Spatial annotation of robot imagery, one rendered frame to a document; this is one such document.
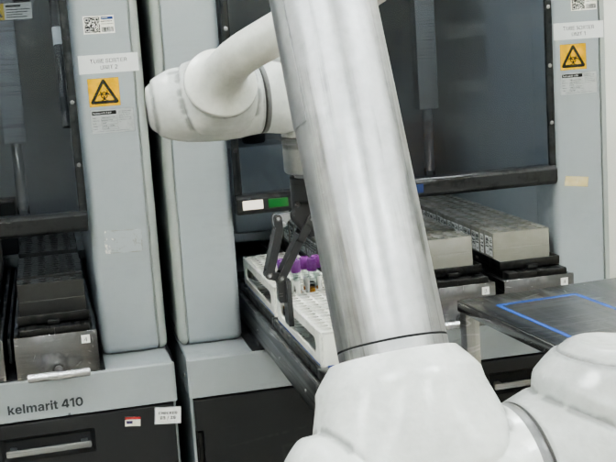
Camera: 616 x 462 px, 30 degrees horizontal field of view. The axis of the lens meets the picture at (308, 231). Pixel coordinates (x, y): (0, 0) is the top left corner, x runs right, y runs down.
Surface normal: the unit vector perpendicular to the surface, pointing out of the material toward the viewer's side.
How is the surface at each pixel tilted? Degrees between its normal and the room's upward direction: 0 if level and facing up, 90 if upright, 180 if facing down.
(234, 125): 145
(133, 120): 90
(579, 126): 90
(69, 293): 90
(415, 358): 27
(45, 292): 90
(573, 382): 52
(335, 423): 65
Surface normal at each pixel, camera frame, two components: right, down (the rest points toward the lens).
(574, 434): -0.14, -0.54
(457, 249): 0.21, 0.15
